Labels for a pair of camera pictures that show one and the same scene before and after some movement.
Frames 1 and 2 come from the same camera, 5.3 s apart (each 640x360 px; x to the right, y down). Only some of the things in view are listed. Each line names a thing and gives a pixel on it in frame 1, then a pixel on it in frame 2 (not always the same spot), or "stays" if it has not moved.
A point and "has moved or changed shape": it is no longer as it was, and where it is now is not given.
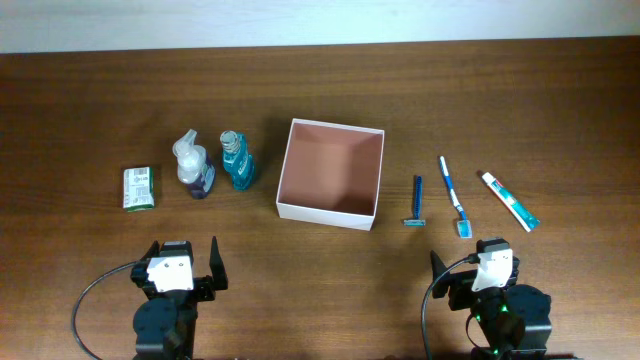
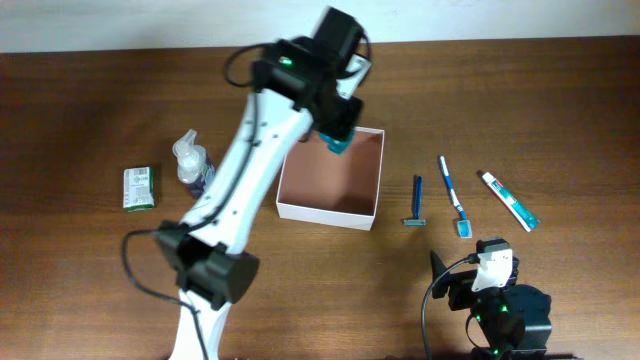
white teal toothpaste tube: [519, 213] stays
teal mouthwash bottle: [236, 160] has moved or changed shape
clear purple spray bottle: [195, 168] stays
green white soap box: [138, 189] stays
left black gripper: [218, 277] to [343, 127]
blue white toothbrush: [464, 226] stays
